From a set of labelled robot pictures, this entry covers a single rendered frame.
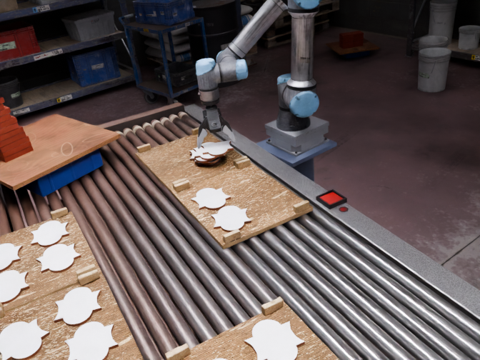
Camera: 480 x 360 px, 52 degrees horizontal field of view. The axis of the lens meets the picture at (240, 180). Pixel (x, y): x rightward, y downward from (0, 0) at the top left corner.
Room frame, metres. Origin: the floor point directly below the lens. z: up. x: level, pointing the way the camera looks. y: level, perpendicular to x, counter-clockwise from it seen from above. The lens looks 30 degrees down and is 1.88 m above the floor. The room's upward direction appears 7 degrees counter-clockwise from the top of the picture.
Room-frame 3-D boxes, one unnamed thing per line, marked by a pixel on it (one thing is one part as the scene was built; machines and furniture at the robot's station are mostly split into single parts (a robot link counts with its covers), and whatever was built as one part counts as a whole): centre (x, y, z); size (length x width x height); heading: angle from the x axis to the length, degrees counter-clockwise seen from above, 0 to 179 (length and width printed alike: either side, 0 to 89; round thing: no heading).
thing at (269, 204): (1.49, 0.01, 0.93); 0.41 x 0.35 x 0.02; 26
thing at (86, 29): (5.80, 1.48, 0.76); 0.50 x 0.36 x 0.24; 130
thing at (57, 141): (1.94, 0.84, 1.03); 0.50 x 0.50 x 0.02; 48
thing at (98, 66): (5.80, 1.57, 0.32); 0.50 x 0.41 x 0.37; 120
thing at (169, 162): (1.86, 0.20, 0.93); 0.41 x 0.35 x 0.02; 27
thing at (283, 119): (2.01, -0.27, 1.01); 0.15 x 0.15 x 0.10
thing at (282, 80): (2.00, -0.27, 1.13); 0.13 x 0.12 x 0.14; 8
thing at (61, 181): (1.90, 0.79, 0.97); 0.31 x 0.31 x 0.10; 48
